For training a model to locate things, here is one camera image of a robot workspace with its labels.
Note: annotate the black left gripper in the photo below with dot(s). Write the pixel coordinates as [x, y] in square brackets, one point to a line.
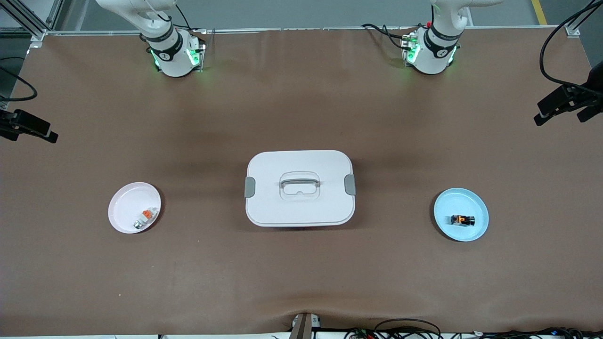
[585, 93]

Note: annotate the orange and black switch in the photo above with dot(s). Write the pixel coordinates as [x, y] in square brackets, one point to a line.
[462, 220]

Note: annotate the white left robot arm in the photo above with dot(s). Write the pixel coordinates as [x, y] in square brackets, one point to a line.
[431, 56]

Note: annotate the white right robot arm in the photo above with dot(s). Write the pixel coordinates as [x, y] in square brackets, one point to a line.
[172, 56]

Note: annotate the pink round plate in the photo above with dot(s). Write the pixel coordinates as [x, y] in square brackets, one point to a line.
[127, 207]

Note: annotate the light blue round plate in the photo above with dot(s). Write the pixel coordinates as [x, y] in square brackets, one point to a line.
[459, 202]

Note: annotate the white lidded storage box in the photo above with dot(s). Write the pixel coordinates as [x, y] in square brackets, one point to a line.
[299, 207]

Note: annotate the aluminium frame post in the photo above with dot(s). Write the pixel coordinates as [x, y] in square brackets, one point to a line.
[33, 23]
[577, 23]

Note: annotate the orange and white switch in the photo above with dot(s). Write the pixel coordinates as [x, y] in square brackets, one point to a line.
[147, 214]

